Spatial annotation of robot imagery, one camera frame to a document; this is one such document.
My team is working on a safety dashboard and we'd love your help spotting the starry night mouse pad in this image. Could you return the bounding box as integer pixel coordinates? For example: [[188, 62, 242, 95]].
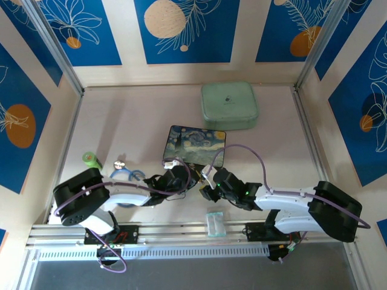
[[162, 124, 228, 169]]

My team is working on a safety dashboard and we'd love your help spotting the clear plastic packet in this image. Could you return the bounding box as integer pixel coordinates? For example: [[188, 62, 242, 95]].
[[205, 211, 226, 237]]

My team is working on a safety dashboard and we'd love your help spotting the mint green fabric zip case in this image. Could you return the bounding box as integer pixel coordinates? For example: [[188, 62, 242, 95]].
[[200, 80, 260, 131]]

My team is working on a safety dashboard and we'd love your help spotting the green cylindrical bottle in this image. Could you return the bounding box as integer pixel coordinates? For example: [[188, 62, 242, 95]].
[[82, 150, 103, 170]]

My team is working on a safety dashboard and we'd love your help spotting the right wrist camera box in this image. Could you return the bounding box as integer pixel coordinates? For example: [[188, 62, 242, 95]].
[[201, 164, 219, 182]]

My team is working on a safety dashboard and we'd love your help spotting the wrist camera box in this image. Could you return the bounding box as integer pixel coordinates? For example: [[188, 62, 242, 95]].
[[161, 158, 180, 170], [201, 164, 219, 182]]

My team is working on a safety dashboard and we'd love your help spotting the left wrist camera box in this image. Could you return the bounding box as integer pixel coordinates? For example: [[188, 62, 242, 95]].
[[161, 158, 180, 170]]

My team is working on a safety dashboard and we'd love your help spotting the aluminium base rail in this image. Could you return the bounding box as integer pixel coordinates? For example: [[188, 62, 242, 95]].
[[25, 221, 358, 249]]

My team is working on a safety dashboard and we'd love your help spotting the blue coiled cable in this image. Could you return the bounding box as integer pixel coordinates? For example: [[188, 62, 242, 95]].
[[109, 167, 146, 182]]

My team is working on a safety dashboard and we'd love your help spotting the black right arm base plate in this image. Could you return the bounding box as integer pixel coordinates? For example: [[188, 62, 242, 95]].
[[244, 221, 291, 243]]

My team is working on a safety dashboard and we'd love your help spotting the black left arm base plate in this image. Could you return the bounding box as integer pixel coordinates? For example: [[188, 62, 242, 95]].
[[83, 224, 140, 246]]

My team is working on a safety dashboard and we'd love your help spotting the white slotted cable duct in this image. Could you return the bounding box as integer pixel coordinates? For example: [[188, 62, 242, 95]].
[[37, 245, 270, 262]]

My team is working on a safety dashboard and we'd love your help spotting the blue floral wall poster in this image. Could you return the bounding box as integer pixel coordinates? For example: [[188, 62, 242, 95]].
[[35, 0, 123, 68], [133, 0, 241, 65], [327, 29, 387, 187], [255, 0, 333, 63], [0, 42, 53, 195]]

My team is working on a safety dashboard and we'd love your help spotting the aluminium frame post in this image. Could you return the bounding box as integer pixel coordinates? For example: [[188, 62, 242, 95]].
[[21, 0, 85, 95], [293, 0, 352, 92]]

